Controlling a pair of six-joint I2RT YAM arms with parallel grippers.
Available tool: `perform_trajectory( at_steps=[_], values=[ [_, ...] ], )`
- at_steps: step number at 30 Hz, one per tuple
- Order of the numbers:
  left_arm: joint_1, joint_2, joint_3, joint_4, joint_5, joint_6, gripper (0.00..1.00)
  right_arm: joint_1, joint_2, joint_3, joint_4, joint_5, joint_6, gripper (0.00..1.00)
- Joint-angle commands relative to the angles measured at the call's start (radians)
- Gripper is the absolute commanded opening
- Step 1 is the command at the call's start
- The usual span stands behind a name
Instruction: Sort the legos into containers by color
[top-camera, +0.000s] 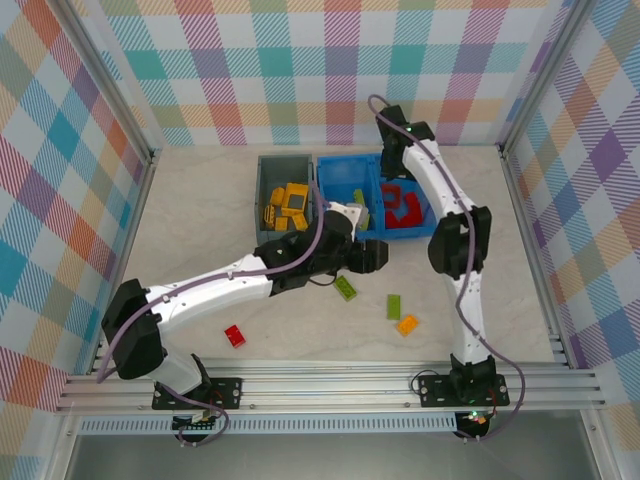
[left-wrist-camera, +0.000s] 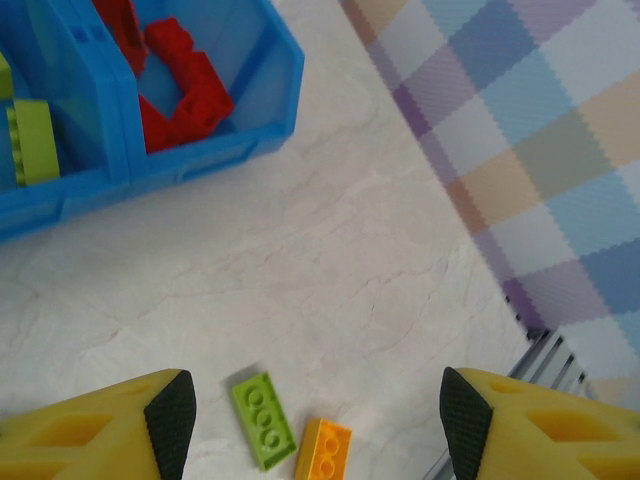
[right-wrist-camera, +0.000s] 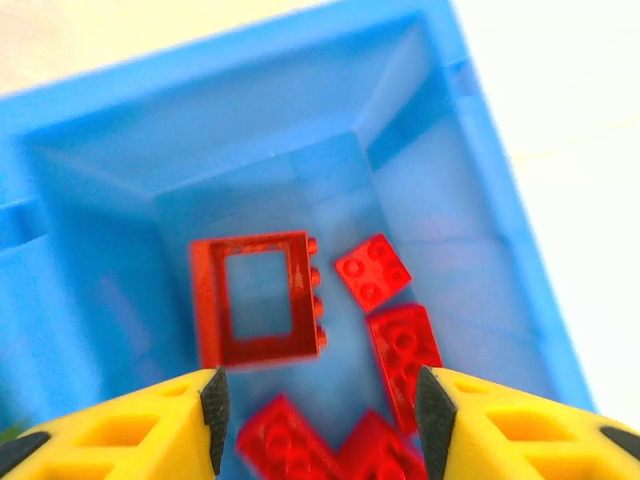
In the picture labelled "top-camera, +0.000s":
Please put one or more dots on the green long lego brick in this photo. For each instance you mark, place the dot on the green long lego brick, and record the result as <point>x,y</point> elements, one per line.
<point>358,196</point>

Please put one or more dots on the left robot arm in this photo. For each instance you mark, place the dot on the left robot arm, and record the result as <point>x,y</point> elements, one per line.
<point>200,295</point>

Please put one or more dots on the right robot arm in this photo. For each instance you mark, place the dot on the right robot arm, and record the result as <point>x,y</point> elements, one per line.
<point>465,300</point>

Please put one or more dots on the red lego brick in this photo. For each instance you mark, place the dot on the red lego brick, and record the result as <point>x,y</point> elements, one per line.
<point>235,335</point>
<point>392,196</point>

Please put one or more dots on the blue two-compartment plastic bin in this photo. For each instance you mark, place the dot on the blue two-compartment plastic bin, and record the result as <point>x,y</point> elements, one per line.
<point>345,175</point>

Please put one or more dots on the red angled lego piece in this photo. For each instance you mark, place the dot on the red angled lego piece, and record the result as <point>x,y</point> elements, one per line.
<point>407,217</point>

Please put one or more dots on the grey plastic bin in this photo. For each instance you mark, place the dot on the grey plastic bin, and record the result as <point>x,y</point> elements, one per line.
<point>287,167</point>

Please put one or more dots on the small left circuit board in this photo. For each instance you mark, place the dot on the small left circuit board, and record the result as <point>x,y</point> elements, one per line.
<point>195,425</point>

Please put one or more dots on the small circuit board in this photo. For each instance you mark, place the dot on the small circuit board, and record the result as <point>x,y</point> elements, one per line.
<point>195,425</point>
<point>475,418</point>

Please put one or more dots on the small right circuit board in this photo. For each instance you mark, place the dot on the small right circuit board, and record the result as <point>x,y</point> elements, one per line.
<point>475,418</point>

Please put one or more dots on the orange lego window frame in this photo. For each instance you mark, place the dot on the orange lego window frame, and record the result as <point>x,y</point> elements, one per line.
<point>296,187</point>

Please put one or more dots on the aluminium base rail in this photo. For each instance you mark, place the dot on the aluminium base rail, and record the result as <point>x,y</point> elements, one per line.
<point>325,387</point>

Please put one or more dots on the aluminium upright frame post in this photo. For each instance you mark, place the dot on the aluminium upright frame post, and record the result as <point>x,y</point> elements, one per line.
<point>116,75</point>
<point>543,75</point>

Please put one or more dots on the aluminium side rail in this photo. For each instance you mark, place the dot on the aluminium side rail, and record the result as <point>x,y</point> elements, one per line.
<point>532,250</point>

